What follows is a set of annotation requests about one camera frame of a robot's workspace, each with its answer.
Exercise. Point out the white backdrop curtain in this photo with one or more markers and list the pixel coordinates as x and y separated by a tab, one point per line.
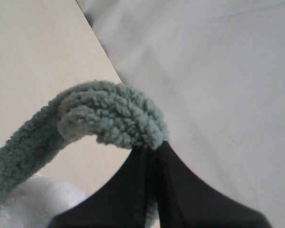
216	68

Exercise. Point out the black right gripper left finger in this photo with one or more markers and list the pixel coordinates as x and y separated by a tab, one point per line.
125	201

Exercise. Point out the green knitted scarf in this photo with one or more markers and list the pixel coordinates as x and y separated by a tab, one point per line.
116	114

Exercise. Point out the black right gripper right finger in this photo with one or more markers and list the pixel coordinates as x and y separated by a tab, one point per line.
186	201

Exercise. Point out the white plush snowman toy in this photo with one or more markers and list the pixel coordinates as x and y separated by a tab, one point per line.
35	202

